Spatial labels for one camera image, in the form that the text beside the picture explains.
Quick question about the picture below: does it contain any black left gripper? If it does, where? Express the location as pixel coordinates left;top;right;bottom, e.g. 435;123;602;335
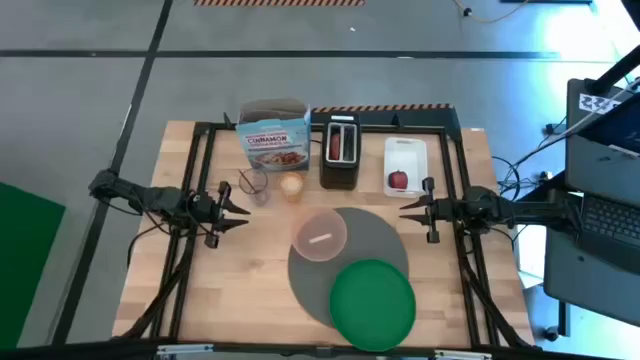
192;180;252;249

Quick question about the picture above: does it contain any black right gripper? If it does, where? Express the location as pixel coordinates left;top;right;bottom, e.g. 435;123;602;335
399;176;452;245

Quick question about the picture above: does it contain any clear drinking glass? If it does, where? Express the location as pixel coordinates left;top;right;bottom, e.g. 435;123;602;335
237;167;272;207

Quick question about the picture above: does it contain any metal spoon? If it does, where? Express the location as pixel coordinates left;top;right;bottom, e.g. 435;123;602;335
239;169;267;195

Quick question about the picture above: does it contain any blue cinnamon squares cereal box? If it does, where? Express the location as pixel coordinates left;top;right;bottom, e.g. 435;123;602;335
235;98;313;173

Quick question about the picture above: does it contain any grey round woven placemat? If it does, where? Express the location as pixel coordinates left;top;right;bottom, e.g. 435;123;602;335
287;206;411;329

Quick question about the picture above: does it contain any white plastic tray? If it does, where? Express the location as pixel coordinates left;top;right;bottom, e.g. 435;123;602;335
382;136;430;199

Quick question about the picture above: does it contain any yellow cup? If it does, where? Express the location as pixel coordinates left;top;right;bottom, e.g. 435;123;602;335
278;171;306;203

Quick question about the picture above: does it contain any black toaster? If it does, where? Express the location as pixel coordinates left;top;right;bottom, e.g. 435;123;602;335
319;113;363;192

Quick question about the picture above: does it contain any translucent white cereal bowl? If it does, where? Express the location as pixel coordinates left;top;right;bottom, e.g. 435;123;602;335
291;207;349;263

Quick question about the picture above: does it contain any green plate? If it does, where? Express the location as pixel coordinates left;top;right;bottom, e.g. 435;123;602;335
328;258;418;353

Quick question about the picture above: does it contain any orange black hazard strip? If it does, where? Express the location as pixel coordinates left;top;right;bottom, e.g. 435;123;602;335
311;103;454;114

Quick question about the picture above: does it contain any grey equipment cart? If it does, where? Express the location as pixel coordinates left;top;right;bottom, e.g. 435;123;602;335
542;77;640;330

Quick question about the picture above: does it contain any grey laptop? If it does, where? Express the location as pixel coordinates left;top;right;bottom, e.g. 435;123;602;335
564;77;640;275

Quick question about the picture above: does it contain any green floor mat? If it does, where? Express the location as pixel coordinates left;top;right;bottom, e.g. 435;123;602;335
0;181;68;350

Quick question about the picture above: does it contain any black metal table frame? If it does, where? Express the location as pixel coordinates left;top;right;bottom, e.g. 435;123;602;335
118;106;537;353

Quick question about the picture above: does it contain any black cable bundle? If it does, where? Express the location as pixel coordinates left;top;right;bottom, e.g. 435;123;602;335
491;115;569;202

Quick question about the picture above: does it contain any yellow floor cable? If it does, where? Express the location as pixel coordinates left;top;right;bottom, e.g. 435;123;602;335
451;0;532;25

